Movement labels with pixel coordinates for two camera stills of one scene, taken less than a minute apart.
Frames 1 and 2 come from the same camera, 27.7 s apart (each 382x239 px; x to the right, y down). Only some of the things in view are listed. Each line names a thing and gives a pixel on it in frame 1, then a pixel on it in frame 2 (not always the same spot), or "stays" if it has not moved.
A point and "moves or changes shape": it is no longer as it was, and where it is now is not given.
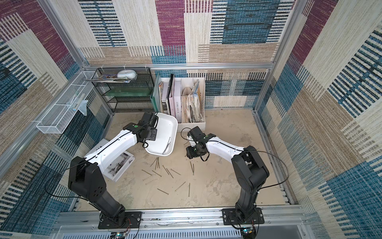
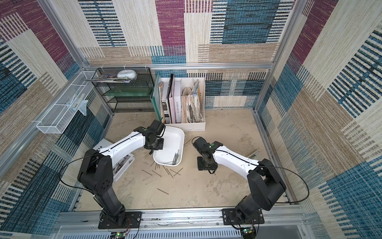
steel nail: [175, 172] stays
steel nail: [146, 172] stays
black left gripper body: [152, 134] → [158, 144]
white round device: [130, 73] stays
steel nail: [166, 146] → [175, 159]
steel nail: [163, 191] stays
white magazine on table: [116, 169] stays
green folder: [154, 97] stays
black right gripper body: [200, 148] → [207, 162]
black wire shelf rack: [131, 89] stays
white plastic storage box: [166, 131] moves or changes shape
